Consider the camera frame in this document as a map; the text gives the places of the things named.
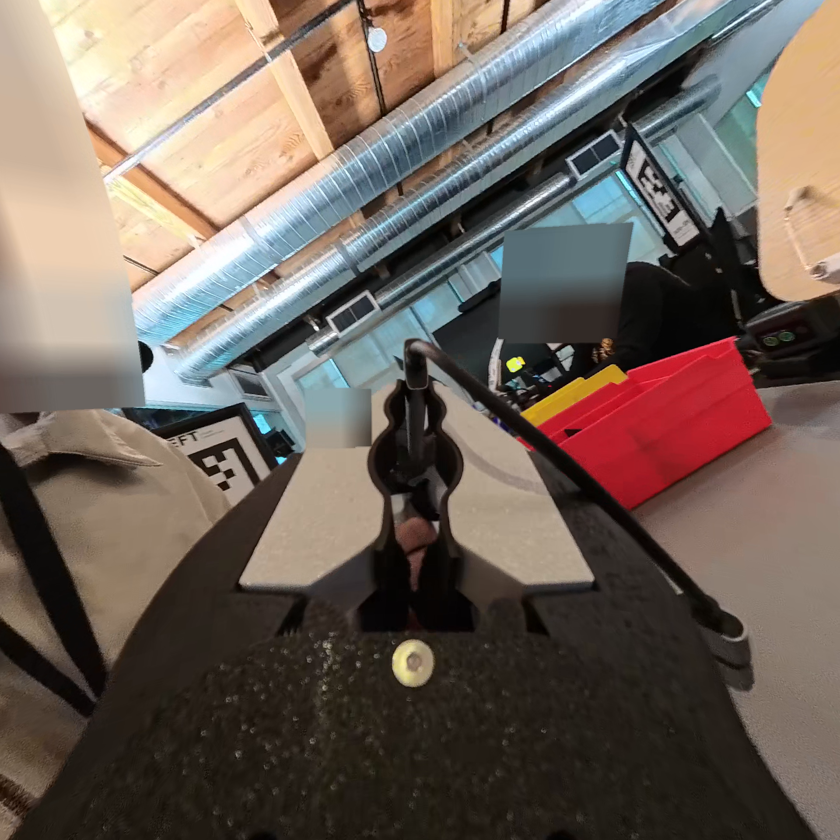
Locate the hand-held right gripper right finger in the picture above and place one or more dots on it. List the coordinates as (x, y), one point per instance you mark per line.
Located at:
(518, 525)

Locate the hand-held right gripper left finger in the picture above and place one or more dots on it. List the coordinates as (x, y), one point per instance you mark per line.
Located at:
(315, 525)

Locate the red plastic storage bin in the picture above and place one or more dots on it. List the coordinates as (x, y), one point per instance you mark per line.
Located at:
(689, 420)

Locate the person's right hand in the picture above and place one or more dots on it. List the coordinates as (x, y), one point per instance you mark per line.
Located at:
(413, 535)

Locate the framed marker sign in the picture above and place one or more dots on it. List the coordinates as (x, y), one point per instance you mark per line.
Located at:
(663, 190)
(216, 459)

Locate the yellow plastic storage bin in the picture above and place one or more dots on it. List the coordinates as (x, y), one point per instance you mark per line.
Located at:
(577, 394)

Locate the black monitor screen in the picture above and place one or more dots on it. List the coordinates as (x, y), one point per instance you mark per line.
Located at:
(466, 341)

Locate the small black display device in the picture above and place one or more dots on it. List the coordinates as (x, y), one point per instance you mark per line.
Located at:
(781, 338)

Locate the wooden book stand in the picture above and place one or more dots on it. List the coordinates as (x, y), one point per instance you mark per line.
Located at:
(800, 98)

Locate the narrow silver air duct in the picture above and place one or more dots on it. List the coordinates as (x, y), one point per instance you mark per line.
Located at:
(426, 229)

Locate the wide silver air duct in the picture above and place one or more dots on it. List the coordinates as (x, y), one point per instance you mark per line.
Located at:
(394, 151)

